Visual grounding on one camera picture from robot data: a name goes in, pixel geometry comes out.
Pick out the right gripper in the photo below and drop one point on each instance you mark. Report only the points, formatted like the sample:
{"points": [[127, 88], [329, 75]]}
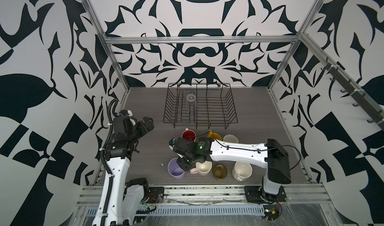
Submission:
{"points": [[184, 167]]}

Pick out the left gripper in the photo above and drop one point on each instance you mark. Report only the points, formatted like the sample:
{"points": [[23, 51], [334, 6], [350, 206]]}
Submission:
{"points": [[142, 128]]}

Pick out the lavender plastic cup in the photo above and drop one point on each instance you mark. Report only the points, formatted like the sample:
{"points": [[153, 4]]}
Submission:
{"points": [[175, 170]]}

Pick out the dark green mug white inside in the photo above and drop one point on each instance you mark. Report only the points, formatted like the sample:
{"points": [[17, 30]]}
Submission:
{"points": [[230, 139]]}

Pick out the clear glass tumbler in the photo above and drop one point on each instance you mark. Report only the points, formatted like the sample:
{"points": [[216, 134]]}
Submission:
{"points": [[191, 101]]}

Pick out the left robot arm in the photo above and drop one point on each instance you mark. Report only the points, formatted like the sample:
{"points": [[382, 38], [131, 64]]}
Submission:
{"points": [[120, 199]]}

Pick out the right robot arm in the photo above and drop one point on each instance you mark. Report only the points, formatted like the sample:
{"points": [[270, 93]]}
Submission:
{"points": [[270, 156]]}

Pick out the white mug red inside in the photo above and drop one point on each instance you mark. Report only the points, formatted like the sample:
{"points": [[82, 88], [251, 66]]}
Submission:
{"points": [[189, 135]]}

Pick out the olive green glass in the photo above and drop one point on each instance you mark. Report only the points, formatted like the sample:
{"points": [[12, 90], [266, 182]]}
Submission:
{"points": [[220, 172]]}

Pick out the yellow mug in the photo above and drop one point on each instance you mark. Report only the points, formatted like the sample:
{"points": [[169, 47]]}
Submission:
{"points": [[214, 136]]}

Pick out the cream white mug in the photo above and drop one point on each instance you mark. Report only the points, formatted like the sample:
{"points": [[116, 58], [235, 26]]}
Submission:
{"points": [[242, 171]]}

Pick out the green circuit board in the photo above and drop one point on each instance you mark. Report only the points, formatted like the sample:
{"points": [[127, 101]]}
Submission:
{"points": [[272, 212]]}

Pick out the cream mug pink handle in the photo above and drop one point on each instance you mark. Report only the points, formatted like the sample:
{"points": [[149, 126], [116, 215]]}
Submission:
{"points": [[202, 169]]}

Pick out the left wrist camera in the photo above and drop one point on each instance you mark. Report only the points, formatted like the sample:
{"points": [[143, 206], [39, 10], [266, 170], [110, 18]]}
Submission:
{"points": [[125, 112]]}

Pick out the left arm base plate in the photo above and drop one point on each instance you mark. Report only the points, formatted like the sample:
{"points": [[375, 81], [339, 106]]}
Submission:
{"points": [[154, 195]]}

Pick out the black wire dish rack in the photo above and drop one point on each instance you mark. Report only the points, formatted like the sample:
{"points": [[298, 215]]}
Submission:
{"points": [[215, 105]]}

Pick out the white slotted cable duct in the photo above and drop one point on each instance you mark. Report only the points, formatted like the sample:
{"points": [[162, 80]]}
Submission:
{"points": [[206, 210]]}

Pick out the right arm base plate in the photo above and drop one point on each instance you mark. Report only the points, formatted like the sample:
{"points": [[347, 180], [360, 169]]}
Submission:
{"points": [[255, 194]]}

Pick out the aluminium frame crossbar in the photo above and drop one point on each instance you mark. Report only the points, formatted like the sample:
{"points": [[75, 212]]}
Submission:
{"points": [[199, 39]]}

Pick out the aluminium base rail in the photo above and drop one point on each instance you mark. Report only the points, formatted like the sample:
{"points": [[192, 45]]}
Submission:
{"points": [[209, 194]]}

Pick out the grey wall hook rail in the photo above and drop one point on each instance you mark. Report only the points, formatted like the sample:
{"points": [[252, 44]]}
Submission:
{"points": [[351, 88]]}

